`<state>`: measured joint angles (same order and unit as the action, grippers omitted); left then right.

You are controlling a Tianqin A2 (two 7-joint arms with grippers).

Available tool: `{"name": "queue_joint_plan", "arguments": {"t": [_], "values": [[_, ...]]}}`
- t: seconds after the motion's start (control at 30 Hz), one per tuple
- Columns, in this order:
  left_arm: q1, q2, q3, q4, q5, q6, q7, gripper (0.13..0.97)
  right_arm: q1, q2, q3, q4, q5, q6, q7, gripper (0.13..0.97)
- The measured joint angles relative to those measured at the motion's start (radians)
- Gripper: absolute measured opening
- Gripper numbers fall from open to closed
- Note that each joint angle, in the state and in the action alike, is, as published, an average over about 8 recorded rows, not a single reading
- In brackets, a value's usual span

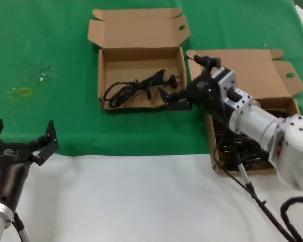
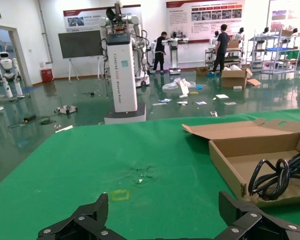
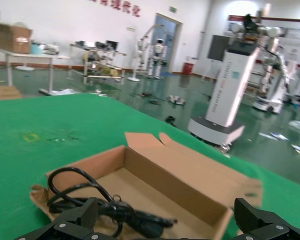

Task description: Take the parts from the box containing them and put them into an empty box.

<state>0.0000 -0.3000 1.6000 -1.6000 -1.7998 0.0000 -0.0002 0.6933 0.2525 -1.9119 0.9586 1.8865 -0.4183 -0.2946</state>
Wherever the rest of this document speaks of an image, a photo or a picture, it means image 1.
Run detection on cardboard box with intact rim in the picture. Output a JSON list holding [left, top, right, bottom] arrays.
[[186, 48, 303, 178]]

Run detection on green table cloth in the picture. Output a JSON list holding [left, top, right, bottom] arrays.
[[0, 0, 303, 157]]

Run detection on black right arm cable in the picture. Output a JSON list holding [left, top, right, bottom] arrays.
[[212, 141, 297, 242]]

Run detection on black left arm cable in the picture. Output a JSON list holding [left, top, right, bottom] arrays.
[[11, 212, 30, 242]]

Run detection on cardboard box with torn rim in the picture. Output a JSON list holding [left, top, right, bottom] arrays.
[[87, 7, 192, 113]]

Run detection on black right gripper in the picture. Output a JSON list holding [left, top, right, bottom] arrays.
[[157, 54, 232, 128]]

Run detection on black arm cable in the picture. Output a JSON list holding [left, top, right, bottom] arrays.
[[11, 212, 30, 242], [212, 141, 297, 242]]

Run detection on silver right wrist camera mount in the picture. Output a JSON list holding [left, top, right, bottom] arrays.
[[211, 66, 254, 111]]

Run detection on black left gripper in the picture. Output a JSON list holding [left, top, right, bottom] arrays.
[[0, 118, 60, 212]]

